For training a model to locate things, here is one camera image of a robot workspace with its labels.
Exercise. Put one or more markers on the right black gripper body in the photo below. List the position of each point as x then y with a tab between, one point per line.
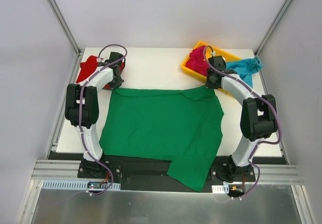
210	78

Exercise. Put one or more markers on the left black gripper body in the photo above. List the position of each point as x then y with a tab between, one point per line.
118	76

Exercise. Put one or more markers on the green t shirt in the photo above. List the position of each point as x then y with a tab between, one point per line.
179	126

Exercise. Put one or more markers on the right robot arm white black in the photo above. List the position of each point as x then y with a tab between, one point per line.
257	121

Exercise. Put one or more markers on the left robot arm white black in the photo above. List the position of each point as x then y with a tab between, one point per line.
82	107

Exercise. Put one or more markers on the magenta t shirt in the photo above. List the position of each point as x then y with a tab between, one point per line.
196	61

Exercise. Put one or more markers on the yellow plastic bin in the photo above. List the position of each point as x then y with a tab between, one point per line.
228	57

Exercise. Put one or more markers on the folded red t shirt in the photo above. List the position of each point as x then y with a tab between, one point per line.
87	68

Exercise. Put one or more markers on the teal t shirt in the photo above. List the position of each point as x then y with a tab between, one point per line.
246	68

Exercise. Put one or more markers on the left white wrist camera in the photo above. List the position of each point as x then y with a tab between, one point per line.
102	60

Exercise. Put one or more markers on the right aluminium side rail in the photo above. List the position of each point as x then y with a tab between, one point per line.
272	106

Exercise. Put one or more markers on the aluminium side rail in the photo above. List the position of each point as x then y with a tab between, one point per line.
54	138
272	106

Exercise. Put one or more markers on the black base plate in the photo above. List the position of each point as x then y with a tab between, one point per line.
139	174

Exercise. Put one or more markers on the left aluminium frame post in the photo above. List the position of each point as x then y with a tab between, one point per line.
64	26

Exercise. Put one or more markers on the aluminium frame post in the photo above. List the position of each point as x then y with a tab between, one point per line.
64	26
273	26

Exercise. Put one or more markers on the left aluminium side rail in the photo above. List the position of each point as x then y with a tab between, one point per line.
54	138

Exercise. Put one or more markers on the right white cable duct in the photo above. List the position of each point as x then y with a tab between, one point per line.
226	189

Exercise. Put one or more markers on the white cable duct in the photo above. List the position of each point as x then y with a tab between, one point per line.
74	185
226	189

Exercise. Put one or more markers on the front aluminium rail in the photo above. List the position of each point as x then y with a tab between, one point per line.
68	170

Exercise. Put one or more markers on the left white cable duct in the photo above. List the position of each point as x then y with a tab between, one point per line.
74	185

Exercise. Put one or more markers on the right aluminium frame post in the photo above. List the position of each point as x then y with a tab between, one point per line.
273	26

